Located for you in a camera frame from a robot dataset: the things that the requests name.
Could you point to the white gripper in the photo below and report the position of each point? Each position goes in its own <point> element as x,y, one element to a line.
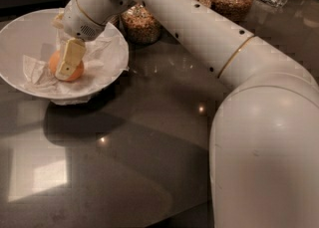
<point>79,23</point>

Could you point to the orange fruit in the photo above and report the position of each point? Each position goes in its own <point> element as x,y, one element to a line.
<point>53,64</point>

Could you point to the crumpled white paper liner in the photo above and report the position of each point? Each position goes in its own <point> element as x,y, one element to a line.
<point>105,59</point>

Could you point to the white bowl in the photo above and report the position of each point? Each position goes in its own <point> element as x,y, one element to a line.
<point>32,35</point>

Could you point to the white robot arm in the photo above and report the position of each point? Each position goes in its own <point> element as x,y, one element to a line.
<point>264,140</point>

